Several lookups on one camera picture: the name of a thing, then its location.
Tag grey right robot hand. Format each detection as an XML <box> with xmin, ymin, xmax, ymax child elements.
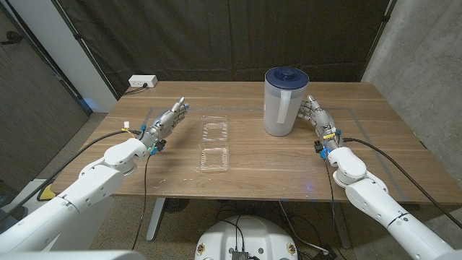
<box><xmin>297</xmin><ymin>95</ymin><xmax>342</xmax><ymax>140</ymax></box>

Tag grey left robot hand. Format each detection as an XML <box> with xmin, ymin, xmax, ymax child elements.
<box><xmin>142</xmin><ymin>96</ymin><xmax>189</xmax><ymax>144</ymax></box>

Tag frosted pitcher with blue lid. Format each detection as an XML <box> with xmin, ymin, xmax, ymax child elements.
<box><xmin>263</xmin><ymin>66</ymin><xmax>310</xmax><ymax>137</ymax></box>

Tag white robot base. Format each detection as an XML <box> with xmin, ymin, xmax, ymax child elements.
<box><xmin>194</xmin><ymin>215</ymin><xmax>300</xmax><ymax>260</ymax></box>

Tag clear plastic clamshell container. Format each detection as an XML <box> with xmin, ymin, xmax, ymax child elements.
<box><xmin>201</xmin><ymin>114</ymin><xmax>229</xmax><ymax>142</ymax></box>
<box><xmin>196</xmin><ymin>143</ymin><xmax>231</xmax><ymax>173</ymax></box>

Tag grey tape outline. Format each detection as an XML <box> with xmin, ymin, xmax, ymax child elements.
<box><xmin>133</xmin><ymin>106</ymin><xmax>409</xmax><ymax>202</ymax></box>

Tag white power strip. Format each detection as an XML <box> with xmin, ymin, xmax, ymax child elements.
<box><xmin>128</xmin><ymin>74</ymin><xmax>159</xmax><ymax>89</ymax></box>

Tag black round ribbed floor object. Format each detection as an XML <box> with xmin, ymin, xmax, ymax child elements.
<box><xmin>164</xmin><ymin>197</ymin><xmax>191</xmax><ymax>214</ymax></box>

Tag black backdrop curtain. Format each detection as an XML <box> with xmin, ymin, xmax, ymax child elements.
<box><xmin>50</xmin><ymin>0</ymin><xmax>398</xmax><ymax>98</ymax></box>

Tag white table leg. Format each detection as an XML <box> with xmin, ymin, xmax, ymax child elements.
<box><xmin>146</xmin><ymin>197</ymin><xmax>166</xmax><ymax>242</ymax></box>

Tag backdrop stand pole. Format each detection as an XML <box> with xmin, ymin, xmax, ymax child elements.
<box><xmin>50</xmin><ymin>0</ymin><xmax>120</xmax><ymax>100</ymax></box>
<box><xmin>360</xmin><ymin>0</ymin><xmax>398</xmax><ymax>82</ymax></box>

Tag grey table leg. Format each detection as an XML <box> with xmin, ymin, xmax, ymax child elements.
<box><xmin>330</xmin><ymin>201</ymin><xmax>353</xmax><ymax>250</ymax></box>

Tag yellow and black floor item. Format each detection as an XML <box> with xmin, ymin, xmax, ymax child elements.
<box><xmin>35</xmin><ymin>179</ymin><xmax>61</xmax><ymax>202</ymax></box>

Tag black power strip cord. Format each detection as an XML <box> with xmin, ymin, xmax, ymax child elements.
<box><xmin>124</xmin><ymin>83</ymin><xmax>149</xmax><ymax>95</ymax></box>

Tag thin black left wrist cable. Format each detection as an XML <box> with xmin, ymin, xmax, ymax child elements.
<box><xmin>131</xmin><ymin>153</ymin><xmax>152</xmax><ymax>251</ymax></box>

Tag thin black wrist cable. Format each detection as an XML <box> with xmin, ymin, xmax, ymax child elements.
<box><xmin>323</xmin><ymin>158</ymin><xmax>339</xmax><ymax>251</ymax></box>
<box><xmin>131</xmin><ymin>153</ymin><xmax>152</xmax><ymax>251</ymax></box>

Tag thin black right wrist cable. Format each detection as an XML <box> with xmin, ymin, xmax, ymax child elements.
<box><xmin>323</xmin><ymin>158</ymin><xmax>339</xmax><ymax>251</ymax></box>

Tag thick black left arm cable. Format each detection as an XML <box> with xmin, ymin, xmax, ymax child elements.
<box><xmin>0</xmin><ymin>129</ymin><xmax>141</xmax><ymax>217</ymax></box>

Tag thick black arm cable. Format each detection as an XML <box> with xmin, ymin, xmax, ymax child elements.
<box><xmin>342</xmin><ymin>136</ymin><xmax>462</xmax><ymax>229</ymax></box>
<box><xmin>0</xmin><ymin>129</ymin><xmax>141</xmax><ymax>217</ymax></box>

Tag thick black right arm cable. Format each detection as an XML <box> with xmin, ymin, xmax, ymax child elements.
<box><xmin>342</xmin><ymin>136</ymin><xmax>462</xmax><ymax>229</ymax></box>

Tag black floor cables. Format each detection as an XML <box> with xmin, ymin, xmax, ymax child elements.
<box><xmin>216</xmin><ymin>200</ymin><xmax>339</xmax><ymax>260</ymax></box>

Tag black door handle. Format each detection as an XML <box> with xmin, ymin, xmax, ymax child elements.
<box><xmin>0</xmin><ymin>30</ymin><xmax>25</xmax><ymax>46</ymax></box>

